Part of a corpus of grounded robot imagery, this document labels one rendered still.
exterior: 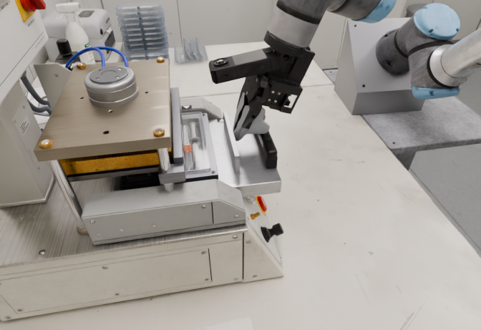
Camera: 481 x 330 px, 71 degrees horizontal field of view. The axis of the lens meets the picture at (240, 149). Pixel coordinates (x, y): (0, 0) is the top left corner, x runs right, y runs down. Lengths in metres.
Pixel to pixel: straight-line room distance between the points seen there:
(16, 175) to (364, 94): 1.00
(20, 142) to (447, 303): 0.83
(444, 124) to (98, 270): 1.12
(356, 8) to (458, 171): 1.95
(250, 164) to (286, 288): 0.26
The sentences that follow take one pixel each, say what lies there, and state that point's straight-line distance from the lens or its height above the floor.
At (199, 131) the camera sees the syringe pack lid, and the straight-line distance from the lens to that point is 0.67.
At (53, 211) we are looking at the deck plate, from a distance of 0.69.
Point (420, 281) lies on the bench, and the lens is 0.82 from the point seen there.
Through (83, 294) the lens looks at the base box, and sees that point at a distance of 0.72.
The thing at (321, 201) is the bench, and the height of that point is 0.75.
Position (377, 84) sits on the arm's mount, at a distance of 1.23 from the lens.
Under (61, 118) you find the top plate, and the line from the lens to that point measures 0.57.
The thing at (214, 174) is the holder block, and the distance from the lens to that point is 0.58.
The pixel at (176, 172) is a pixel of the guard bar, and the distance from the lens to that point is 0.52.
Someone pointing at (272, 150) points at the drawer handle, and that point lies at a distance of 0.61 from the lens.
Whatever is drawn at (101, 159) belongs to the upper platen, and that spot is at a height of 1.06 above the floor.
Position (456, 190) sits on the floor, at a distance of 2.30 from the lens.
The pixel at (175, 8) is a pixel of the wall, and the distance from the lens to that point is 3.10.
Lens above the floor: 1.39
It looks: 39 degrees down
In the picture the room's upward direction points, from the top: straight up
